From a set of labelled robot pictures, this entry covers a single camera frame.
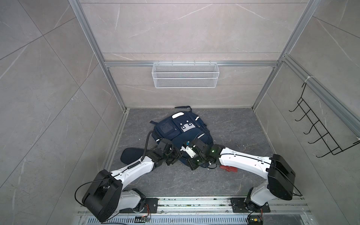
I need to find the red leather wallet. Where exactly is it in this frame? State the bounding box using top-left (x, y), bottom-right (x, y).
top-left (220, 165), bottom-right (238, 173)

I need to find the navy blue backpack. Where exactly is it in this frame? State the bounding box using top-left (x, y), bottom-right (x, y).
top-left (141, 106), bottom-right (214, 166)

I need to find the navy blue pencil case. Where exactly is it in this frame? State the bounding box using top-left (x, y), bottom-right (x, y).
top-left (120, 148), bottom-right (144, 165)

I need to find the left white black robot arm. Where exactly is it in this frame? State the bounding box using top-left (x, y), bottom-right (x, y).
top-left (79, 139), bottom-right (182, 222)

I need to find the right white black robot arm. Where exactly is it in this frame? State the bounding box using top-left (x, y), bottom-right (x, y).
top-left (181, 139), bottom-right (296, 212)

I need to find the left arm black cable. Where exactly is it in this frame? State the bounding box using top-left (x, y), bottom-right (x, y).
top-left (74, 130), bottom-right (155, 223)

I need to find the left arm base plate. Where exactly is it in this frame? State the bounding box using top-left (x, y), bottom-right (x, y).
top-left (120, 198), bottom-right (159, 214)

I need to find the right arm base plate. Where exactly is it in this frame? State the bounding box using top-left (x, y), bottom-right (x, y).
top-left (229, 197), bottom-right (271, 213)

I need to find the black wire hook rack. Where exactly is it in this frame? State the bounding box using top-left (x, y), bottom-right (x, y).
top-left (289, 82), bottom-right (360, 158)

